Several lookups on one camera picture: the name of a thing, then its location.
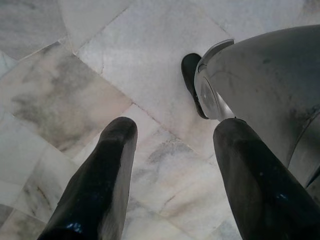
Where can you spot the silver left robot leg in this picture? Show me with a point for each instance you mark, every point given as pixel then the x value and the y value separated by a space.
pixel 262 75

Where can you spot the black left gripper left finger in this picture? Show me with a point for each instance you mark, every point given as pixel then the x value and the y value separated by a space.
pixel 100 187

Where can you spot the black left robot foot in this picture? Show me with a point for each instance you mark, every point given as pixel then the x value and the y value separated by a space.
pixel 190 72

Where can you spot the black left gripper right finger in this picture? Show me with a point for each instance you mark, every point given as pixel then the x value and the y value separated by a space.
pixel 257 190

